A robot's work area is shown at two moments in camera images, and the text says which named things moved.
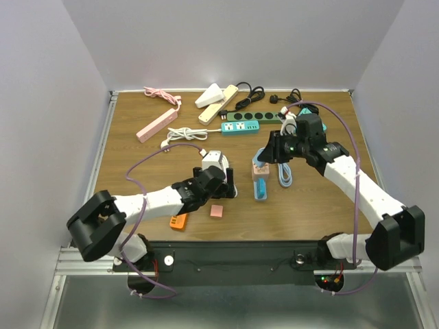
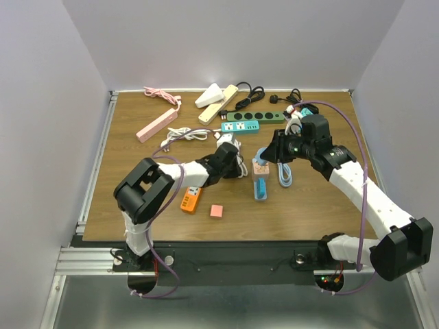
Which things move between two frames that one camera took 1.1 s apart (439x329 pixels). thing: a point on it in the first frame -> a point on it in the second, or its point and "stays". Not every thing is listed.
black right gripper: (272, 153) stays
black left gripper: (223, 189) -> (236, 171)
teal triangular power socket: (306, 111) stays
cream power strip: (209, 113) stays
